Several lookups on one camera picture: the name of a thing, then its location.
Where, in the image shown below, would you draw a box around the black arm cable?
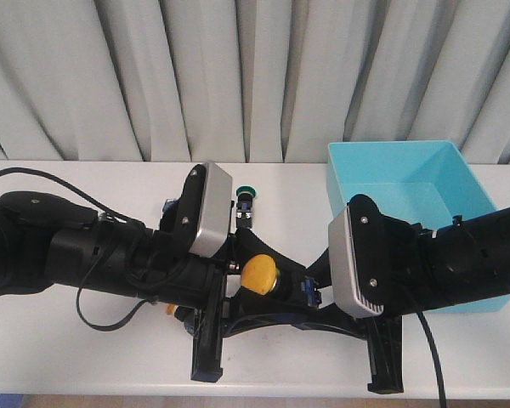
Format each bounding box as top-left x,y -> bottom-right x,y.
390,280 -> 450,408
0,167 -> 188,333

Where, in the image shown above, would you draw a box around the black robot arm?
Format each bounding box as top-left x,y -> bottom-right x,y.
0,191 -> 320,383
299,195 -> 510,394

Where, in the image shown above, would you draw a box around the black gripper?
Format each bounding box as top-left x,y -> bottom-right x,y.
292,220 -> 423,394
150,199 -> 320,383

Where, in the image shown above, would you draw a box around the yellow button lying front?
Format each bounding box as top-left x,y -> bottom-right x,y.
166,303 -> 195,335

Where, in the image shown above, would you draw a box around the yellow button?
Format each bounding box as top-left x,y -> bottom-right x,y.
240,254 -> 324,308
166,303 -> 195,335

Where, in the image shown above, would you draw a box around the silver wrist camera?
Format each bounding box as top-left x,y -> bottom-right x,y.
189,161 -> 233,258
328,194 -> 389,319

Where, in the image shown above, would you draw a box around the grey curtain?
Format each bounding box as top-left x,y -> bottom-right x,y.
0,1 -> 510,164

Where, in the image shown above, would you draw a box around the green button rear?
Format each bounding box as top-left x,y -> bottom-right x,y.
235,185 -> 257,229

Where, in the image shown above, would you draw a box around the red button lying sideways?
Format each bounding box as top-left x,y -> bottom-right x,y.
162,199 -> 176,213

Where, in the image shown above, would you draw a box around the blue plastic box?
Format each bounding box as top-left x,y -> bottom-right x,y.
327,140 -> 496,318

